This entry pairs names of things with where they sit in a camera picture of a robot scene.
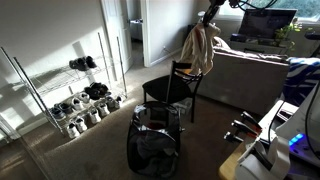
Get black shoes top shelf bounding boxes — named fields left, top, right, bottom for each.
left=69, top=56, right=97, bottom=71

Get black chair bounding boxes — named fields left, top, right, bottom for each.
left=142, top=61, right=203, bottom=122

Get white sneaker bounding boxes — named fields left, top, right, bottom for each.
left=75, top=117, right=87, bottom=133
left=97, top=103, right=110, bottom=117
left=88, top=108, right=101, bottom=124
left=67, top=123, right=80, bottom=139

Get white desk lamp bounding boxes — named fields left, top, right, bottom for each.
left=197, top=11, right=205, bottom=23

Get white robot base equipment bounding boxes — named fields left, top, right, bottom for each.
left=235, top=84, right=319, bottom=180

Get blue white striped blanket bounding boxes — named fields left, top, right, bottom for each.
left=282, top=57, right=320, bottom=106

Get black shoes middle shelf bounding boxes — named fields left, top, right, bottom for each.
left=84, top=82, right=111, bottom=100

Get green potted plant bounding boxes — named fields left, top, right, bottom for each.
left=274, top=17, right=303, bottom=50

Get white door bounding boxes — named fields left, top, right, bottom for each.
left=101, top=0, right=133, bottom=72

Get black mesh laundry bag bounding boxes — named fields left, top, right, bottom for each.
left=127, top=101, right=181, bottom=178

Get black monitor screen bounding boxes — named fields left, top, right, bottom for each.
left=238, top=8, right=297, bottom=39

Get grey sofa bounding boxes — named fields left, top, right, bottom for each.
left=197, top=37, right=289, bottom=115

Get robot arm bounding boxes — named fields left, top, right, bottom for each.
left=202, top=0, right=278, bottom=27

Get metal wire shoe rack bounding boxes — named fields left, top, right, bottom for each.
left=1, top=36, right=127, bottom=134

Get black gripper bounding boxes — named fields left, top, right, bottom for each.
left=202, top=0, right=226, bottom=26

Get dark sneaker left shelf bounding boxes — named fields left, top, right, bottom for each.
left=50, top=107, right=66, bottom=120

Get white sneaker front left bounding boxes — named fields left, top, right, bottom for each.
left=67, top=123, right=80, bottom=139

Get black clamps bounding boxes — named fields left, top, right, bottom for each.
left=224, top=111, right=262, bottom=143

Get peach t-shirt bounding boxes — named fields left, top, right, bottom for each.
left=179, top=23, right=221, bottom=75

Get black shoes shelf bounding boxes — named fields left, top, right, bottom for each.
left=69, top=56, right=97, bottom=71
left=84, top=82, right=111, bottom=100

